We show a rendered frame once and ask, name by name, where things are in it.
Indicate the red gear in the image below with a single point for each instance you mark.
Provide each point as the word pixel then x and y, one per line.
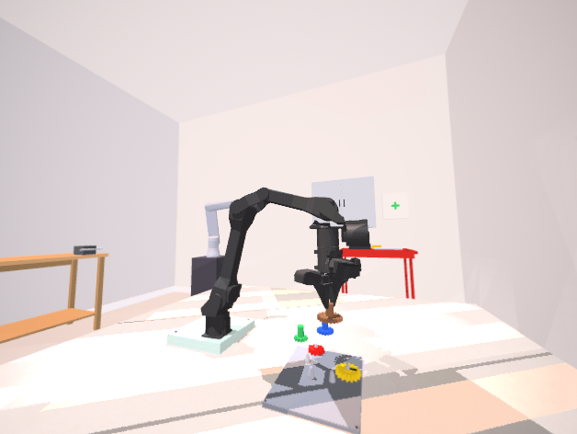
pixel 316 351

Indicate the blue gear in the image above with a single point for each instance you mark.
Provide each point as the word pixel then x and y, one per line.
pixel 325 329

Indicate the yellow gear with black stripe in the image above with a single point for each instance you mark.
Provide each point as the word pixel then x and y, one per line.
pixel 349 375

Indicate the orange gear with hub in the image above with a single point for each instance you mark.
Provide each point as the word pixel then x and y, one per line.
pixel 329 316

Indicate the green gear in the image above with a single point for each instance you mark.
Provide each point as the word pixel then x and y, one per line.
pixel 300 335

